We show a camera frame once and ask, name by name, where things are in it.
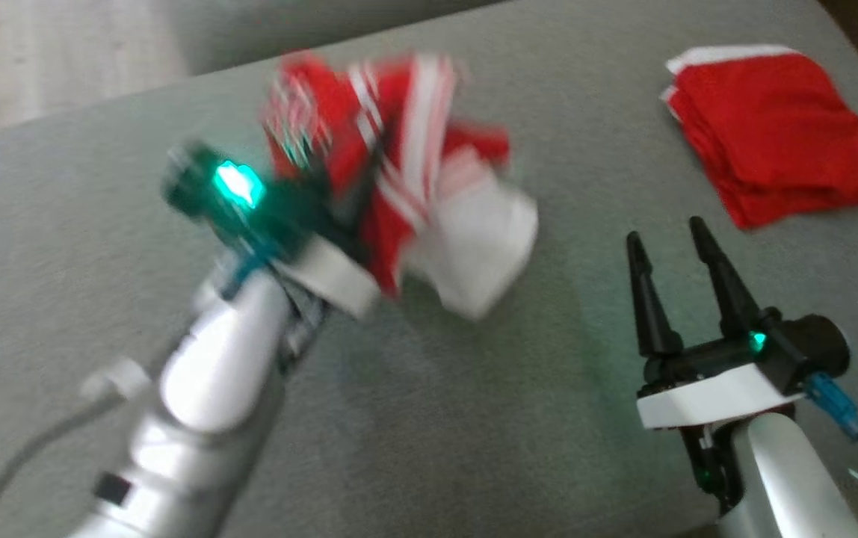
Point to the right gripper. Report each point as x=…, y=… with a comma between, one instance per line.
x=713, y=392

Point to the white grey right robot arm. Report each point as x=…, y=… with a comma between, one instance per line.
x=780, y=486

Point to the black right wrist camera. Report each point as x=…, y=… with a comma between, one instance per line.
x=821, y=345

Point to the folded red garment white edge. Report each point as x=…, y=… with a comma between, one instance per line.
x=773, y=134

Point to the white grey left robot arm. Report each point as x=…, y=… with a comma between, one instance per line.
x=212, y=388

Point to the red and white garment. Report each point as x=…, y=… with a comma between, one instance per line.
x=466, y=239

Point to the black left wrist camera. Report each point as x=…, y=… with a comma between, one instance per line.
x=186, y=179

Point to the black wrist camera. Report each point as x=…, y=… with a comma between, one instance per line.
x=186, y=179
x=821, y=345

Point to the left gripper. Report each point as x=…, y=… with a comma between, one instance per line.
x=324, y=273

